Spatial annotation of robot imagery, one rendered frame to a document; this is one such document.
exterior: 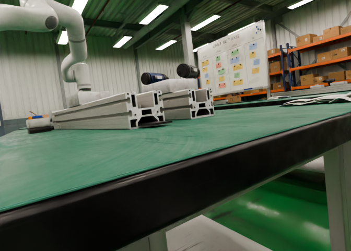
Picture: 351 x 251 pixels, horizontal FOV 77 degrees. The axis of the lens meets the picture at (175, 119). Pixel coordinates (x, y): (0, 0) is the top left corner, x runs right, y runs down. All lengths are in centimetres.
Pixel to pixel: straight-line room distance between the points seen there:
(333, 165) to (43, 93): 1209
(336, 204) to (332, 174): 8
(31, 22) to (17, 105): 1113
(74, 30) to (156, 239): 117
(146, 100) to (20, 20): 76
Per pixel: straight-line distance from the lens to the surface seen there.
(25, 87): 1233
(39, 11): 116
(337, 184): 68
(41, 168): 22
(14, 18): 119
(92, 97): 82
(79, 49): 138
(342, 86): 379
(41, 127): 110
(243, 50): 390
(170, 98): 69
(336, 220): 72
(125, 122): 52
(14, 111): 1223
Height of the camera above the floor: 82
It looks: 3 degrees down
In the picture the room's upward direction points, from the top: 7 degrees counter-clockwise
